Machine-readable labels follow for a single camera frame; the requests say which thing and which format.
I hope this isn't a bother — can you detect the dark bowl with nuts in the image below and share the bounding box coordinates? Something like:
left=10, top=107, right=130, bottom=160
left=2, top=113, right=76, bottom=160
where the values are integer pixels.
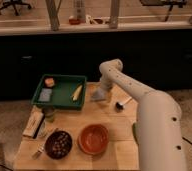
left=44, top=131, right=73, bottom=159

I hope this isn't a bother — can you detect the red bowl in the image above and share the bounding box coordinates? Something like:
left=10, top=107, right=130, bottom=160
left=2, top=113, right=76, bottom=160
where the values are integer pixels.
left=77, top=124, right=109, bottom=155

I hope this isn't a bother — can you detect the orange sponge cube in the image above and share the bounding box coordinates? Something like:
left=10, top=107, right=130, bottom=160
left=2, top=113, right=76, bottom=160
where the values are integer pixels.
left=45, top=78, right=55, bottom=88

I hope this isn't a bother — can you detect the green plastic tray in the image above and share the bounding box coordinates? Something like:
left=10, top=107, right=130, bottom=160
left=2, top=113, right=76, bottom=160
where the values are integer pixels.
left=32, top=74, right=87, bottom=110

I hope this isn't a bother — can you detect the yellow corn cob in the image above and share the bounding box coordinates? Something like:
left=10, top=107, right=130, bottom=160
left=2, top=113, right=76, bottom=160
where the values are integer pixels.
left=72, top=85, right=83, bottom=101

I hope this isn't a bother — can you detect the grey sponge pad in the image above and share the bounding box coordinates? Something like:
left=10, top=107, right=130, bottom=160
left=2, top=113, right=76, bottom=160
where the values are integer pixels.
left=38, top=88, right=52, bottom=102

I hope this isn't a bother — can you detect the metal fork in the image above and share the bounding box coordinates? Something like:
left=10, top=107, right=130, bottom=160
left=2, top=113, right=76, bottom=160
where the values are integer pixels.
left=31, top=127, right=59, bottom=160

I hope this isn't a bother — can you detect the small glass jar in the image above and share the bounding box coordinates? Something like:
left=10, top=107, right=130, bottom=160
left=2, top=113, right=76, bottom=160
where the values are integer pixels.
left=43, top=107, right=55, bottom=122

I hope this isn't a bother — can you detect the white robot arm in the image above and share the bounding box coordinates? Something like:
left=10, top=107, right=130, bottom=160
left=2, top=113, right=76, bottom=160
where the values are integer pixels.
left=99, top=59, right=187, bottom=171

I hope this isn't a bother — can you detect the red white object on floor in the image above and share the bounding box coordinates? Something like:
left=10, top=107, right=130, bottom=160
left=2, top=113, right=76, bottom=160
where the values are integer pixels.
left=69, top=0, right=86, bottom=25

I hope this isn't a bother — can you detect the grey triangular towel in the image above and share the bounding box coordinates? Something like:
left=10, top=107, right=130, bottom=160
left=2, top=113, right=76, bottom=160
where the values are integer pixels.
left=91, top=88, right=103, bottom=101

